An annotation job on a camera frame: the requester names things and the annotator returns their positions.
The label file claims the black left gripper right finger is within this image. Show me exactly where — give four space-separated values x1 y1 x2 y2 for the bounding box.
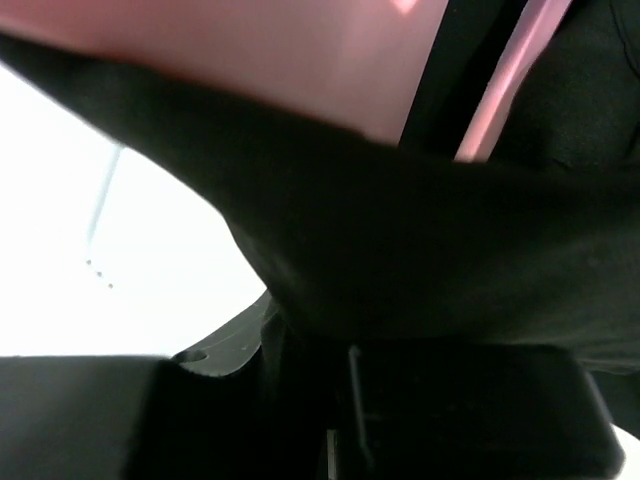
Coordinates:
334 342 624 479

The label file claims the black shirt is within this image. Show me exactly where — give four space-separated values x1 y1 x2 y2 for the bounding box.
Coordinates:
1 1 639 373

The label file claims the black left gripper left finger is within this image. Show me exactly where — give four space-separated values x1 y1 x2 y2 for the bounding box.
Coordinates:
1 295 330 479

